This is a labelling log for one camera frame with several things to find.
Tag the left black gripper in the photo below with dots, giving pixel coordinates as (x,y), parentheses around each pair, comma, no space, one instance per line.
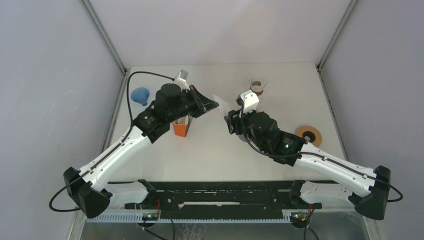
(202,104)

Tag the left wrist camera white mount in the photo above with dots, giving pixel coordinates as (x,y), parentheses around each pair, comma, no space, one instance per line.
(181,80)

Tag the right aluminium frame post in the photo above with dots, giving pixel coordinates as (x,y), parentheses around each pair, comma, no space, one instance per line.
(337,33)

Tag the left aluminium frame post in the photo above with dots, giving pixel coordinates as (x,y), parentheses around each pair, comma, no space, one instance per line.
(101,30)

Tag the clear glass carafe brown band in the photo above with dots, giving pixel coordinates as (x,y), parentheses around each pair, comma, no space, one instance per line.
(257,85)

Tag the white paper coffee filter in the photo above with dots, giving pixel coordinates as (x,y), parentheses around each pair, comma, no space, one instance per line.
(224,106)

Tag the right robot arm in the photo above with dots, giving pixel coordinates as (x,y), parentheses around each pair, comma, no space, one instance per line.
(367,188)

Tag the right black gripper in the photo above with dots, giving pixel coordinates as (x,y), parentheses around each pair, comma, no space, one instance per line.
(233,118)

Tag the aluminium frame post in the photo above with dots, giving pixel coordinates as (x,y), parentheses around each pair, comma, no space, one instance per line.
(101,30)
(337,33)

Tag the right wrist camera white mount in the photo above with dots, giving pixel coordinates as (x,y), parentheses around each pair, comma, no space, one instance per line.
(248,101)

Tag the blue ribbed dripper cone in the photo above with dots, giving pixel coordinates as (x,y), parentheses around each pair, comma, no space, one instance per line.
(140,95)

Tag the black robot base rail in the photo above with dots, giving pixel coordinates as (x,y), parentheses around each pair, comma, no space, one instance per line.
(220,202)

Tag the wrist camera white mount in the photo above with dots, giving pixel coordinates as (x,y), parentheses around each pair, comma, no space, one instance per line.
(248,101)
(181,80)

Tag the orange coffee filter box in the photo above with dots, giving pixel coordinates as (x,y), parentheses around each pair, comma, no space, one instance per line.
(181,126)

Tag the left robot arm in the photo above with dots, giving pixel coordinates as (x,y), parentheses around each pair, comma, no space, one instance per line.
(88,186)

